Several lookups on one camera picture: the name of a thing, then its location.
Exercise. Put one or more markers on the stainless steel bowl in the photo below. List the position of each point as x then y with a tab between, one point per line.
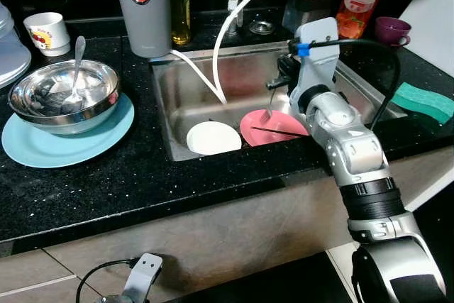
42	94

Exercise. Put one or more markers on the stainless steel sink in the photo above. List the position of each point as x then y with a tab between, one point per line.
191	97

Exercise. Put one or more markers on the red fruit print pouch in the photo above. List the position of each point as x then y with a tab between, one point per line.
360	1

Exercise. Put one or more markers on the silver metal fork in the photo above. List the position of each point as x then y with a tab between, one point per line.
266	115

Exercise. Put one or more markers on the grey brown kitchen cabinet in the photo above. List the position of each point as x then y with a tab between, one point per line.
213	225

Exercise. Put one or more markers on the green sponge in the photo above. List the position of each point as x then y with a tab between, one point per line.
425	101

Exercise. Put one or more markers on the pink plate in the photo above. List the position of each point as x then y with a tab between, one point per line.
280	124

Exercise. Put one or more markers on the glass bottle of yellow oil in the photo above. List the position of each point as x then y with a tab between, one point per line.
180	19

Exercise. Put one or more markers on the blender jar with fruit label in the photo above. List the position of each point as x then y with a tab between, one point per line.
308	1

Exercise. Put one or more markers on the small white plate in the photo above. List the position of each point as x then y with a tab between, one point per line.
213	138

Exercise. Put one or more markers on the grey thermos with red label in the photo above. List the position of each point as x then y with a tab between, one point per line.
145	23

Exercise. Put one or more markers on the silver metal spoon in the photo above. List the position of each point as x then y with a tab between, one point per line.
78	54

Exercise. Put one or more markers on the round metal strainer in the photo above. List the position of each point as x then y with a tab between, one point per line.
261	28

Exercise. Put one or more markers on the light blue plate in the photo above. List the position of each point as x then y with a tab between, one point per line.
42	148

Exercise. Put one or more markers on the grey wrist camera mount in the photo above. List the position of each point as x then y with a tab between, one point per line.
319	47
145	271

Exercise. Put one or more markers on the white cutting board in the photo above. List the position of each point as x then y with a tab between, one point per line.
429	23

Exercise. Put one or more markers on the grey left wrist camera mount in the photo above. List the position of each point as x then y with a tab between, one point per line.
145	271

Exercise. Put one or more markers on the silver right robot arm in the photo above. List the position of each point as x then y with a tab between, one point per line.
355	147

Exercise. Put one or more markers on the white mug with cartoon print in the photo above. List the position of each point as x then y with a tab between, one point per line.
48	37

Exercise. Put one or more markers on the purple cup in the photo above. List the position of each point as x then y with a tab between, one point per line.
391	32

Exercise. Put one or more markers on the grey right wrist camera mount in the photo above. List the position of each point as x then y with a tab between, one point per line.
319	47

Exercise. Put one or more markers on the thin dark chopstick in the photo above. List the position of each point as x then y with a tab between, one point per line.
277	131

